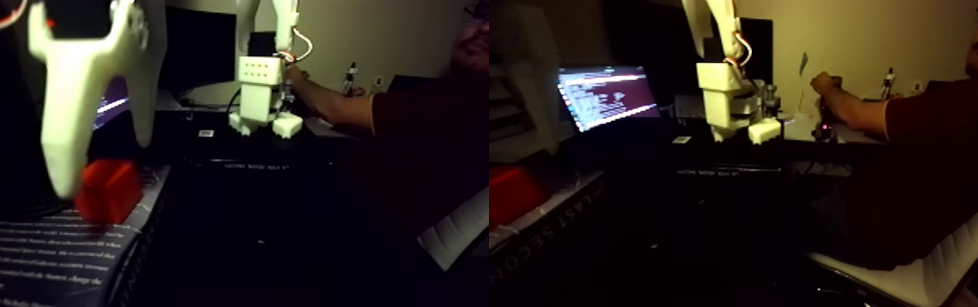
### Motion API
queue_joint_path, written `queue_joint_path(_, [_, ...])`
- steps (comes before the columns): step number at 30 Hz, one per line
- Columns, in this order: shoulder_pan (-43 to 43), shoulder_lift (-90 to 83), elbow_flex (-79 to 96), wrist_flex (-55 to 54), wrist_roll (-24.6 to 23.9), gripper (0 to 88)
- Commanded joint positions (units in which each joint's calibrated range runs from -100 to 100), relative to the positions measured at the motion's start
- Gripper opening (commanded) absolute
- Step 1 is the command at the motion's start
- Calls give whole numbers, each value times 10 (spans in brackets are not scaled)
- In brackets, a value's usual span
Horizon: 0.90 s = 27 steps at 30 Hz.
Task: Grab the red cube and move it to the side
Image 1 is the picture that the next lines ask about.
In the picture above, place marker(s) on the red cube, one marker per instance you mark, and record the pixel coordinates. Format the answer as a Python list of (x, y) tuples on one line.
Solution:
[(108, 193)]

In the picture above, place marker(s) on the dark leader arm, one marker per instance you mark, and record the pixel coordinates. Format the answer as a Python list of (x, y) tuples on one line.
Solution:
[(825, 120)]

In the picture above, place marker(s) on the person's hand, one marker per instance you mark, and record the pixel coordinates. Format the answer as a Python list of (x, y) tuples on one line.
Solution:
[(828, 86)]

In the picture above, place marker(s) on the open laptop lit screen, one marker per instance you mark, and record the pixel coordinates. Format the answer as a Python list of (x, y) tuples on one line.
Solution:
[(112, 107)]

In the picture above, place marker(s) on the black flat computer monitor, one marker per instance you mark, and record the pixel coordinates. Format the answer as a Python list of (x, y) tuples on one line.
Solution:
[(197, 43)]

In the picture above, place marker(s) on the small white tag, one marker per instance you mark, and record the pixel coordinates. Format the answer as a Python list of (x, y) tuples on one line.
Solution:
[(205, 133)]

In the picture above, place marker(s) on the black box white lettering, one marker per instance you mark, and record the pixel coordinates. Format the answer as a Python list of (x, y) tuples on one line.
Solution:
[(257, 161)]

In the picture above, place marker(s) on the dark book white text cover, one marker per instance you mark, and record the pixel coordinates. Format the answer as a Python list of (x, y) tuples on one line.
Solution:
[(43, 257)]

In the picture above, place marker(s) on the small slim bottle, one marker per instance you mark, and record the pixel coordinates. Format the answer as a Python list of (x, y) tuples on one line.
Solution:
[(352, 77)]

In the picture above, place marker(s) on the white chair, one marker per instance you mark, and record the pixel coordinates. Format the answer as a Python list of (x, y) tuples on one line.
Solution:
[(926, 279)]

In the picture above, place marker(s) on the person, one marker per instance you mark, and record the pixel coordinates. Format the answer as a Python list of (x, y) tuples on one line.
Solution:
[(952, 163)]

